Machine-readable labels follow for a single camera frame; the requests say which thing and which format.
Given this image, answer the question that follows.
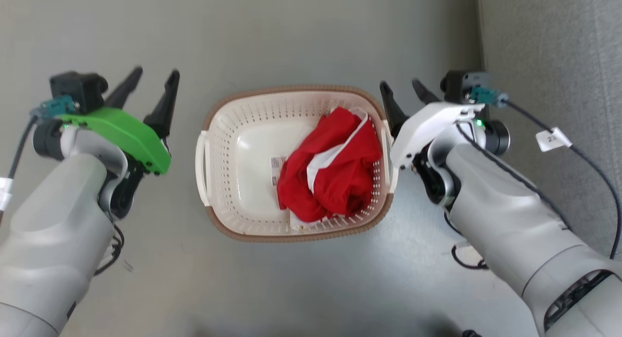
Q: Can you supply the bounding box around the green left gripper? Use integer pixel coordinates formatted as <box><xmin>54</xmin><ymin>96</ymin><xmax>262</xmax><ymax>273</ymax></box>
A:
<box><xmin>57</xmin><ymin>66</ymin><xmax>181</xmax><ymax>176</ymax></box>

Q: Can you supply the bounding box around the white printed label sticker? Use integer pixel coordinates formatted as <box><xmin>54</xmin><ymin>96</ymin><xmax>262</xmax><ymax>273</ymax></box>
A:
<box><xmin>270</xmin><ymin>156</ymin><xmax>287</xmax><ymax>188</ymax></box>

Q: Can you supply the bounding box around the black right arm cable loop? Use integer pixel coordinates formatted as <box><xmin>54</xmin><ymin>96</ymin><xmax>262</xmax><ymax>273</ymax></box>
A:
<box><xmin>443</xmin><ymin>210</ymin><xmax>489</xmax><ymax>271</ymax></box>

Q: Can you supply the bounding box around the black right camera cable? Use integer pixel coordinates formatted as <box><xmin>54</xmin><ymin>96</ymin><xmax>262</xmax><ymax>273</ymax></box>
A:
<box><xmin>469</xmin><ymin>86</ymin><xmax>622</xmax><ymax>260</ymax></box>

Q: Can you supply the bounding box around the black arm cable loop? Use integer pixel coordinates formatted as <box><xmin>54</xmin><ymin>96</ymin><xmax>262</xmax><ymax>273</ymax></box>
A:
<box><xmin>443</xmin><ymin>210</ymin><xmax>489</xmax><ymax>271</ymax></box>
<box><xmin>94</xmin><ymin>223</ymin><xmax>126</xmax><ymax>277</ymax></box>

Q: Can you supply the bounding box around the black camera cable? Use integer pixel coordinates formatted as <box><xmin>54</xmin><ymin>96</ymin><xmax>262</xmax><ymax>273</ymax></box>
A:
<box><xmin>0</xmin><ymin>96</ymin><xmax>76</xmax><ymax>216</ymax></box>
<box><xmin>469</xmin><ymin>86</ymin><xmax>622</xmax><ymax>260</ymax></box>

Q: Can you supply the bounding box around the grey fabric sofa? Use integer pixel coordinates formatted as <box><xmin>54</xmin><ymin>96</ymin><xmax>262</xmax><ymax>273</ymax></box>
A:
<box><xmin>476</xmin><ymin>0</ymin><xmax>622</xmax><ymax>260</ymax></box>

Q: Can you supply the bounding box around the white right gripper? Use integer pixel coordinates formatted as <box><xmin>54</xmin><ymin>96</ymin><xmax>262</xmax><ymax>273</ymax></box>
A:
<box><xmin>380</xmin><ymin>79</ymin><xmax>486</xmax><ymax>170</ymax></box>

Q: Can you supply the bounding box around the cream perforated plastic laundry basket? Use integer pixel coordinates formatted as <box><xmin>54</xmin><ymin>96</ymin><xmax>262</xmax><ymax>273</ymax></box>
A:
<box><xmin>195</xmin><ymin>85</ymin><xmax>400</xmax><ymax>243</ymax></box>

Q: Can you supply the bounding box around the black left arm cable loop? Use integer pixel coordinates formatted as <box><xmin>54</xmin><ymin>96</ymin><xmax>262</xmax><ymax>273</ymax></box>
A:
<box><xmin>94</xmin><ymin>223</ymin><xmax>126</xmax><ymax>277</ymax></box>

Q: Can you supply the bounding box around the red and white garment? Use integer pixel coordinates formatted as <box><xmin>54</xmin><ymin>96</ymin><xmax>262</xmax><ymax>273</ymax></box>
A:
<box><xmin>276</xmin><ymin>106</ymin><xmax>383</xmax><ymax>230</ymax></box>

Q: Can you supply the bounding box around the white paper cable tag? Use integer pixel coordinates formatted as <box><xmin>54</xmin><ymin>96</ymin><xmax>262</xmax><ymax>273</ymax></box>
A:
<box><xmin>536</xmin><ymin>127</ymin><xmax>573</xmax><ymax>152</ymax></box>

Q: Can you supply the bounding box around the black left camera cable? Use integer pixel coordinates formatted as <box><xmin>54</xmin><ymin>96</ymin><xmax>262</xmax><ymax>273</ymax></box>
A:
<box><xmin>0</xmin><ymin>96</ymin><xmax>76</xmax><ymax>216</ymax></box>

